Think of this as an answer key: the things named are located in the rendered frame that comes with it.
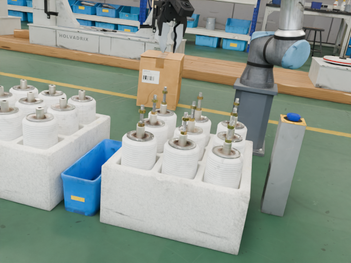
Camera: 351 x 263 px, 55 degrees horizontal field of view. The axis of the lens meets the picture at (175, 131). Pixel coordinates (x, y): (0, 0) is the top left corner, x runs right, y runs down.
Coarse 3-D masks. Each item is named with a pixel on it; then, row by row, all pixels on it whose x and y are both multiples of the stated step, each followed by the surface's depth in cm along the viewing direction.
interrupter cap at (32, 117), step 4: (28, 116) 96; (32, 116) 97; (44, 116) 99; (48, 116) 98; (52, 116) 98; (28, 120) 94; (32, 120) 94; (36, 120) 94; (40, 120) 95; (44, 120) 95; (48, 120) 95
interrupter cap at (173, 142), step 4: (172, 140) 91; (176, 140) 91; (188, 140) 92; (192, 140) 92; (172, 144) 89; (176, 144) 90; (188, 144) 91; (192, 144) 90; (176, 148) 87; (180, 148) 86; (184, 148) 87; (188, 148) 87; (192, 148) 88
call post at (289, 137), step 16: (288, 128) 98; (304, 128) 97; (288, 144) 100; (272, 160) 103; (288, 160) 101; (272, 176) 104; (288, 176) 103; (272, 192) 106; (288, 192) 104; (272, 208) 108
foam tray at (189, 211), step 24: (120, 168) 89; (120, 192) 90; (144, 192) 89; (168, 192) 87; (192, 192) 85; (216, 192) 84; (240, 192) 84; (120, 216) 93; (144, 216) 91; (168, 216) 89; (192, 216) 88; (216, 216) 86; (240, 216) 84; (192, 240) 90; (216, 240) 88; (240, 240) 87
